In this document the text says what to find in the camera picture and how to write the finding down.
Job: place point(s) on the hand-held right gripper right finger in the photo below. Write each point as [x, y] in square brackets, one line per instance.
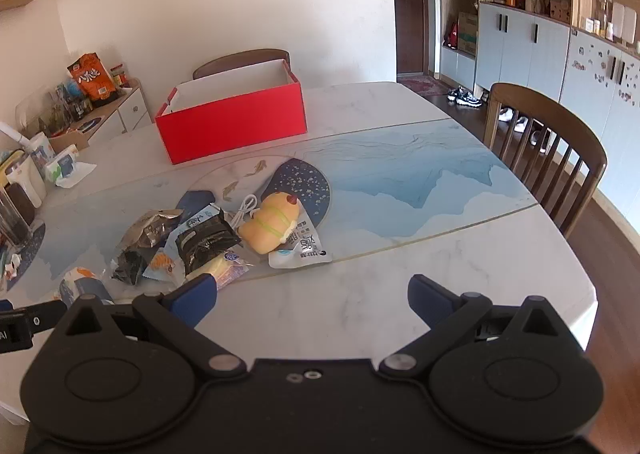
[430, 301]

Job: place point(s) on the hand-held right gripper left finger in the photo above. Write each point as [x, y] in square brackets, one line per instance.
[192, 296]

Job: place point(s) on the blueberry bread packet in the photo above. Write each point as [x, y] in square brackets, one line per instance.
[222, 270]

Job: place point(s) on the blue cracker packet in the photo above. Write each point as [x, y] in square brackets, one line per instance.
[161, 264]

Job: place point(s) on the blue white packet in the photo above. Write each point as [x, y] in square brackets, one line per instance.
[85, 284]

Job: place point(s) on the black snack packet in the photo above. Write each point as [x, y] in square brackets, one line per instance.
[205, 244]

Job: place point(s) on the dark snack clear packet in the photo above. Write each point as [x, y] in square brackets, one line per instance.
[130, 266]

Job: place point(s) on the light blue carton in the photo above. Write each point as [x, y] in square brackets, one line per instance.
[202, 218]

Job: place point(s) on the silver foil packet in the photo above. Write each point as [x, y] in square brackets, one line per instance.
[150, 229]

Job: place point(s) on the yellow plush toy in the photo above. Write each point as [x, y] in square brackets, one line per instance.
[270, 221]

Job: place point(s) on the white snack packet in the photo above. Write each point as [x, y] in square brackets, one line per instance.
[306, 250]

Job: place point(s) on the red cardboard box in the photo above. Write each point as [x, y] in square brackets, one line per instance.
[235, 124]

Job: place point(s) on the dark glass jar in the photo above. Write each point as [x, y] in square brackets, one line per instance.
[15, 214]

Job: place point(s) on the white jar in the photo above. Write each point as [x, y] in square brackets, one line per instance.
[25, 179]

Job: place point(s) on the blue printed table mat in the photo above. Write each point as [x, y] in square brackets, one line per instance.
[400, 174]

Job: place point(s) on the white tissue pack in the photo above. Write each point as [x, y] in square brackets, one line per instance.
[67, 169]

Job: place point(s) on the white printed mug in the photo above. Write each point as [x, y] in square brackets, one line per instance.
[41, 146]

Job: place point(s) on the small brown box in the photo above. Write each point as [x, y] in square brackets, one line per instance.
[70, 140]

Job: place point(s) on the white shoe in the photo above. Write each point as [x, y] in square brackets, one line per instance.
[536, 138]
[506, 115]

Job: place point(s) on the white side cabinet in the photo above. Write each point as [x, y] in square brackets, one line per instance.
[130, 111]

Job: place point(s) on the clear plastic organizer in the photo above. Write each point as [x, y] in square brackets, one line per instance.
[55, 109]

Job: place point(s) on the black white sneaker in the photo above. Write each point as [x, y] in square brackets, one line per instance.
[472, 100]
[455, 95]

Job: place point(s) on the wooden chair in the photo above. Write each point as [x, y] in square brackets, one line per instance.
[580, 149]
[240, 61]

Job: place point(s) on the patterned doormat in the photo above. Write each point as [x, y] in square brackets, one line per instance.
[422, 84]

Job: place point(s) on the red can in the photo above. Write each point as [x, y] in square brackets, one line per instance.
[119, 76]

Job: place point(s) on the orange snack bag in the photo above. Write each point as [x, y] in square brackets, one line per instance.
[92, 76]

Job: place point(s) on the light blue sticker cabinet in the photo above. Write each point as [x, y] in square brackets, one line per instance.
[600, 104]

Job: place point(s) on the red bag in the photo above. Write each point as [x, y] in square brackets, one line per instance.
[452, 36]

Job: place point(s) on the cardboard storage carton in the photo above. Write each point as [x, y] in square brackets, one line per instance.
[467, 34]

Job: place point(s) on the brown door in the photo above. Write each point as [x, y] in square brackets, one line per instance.
[405, 24]

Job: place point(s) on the wooden wall shelf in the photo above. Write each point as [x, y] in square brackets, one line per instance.
[20, 0]

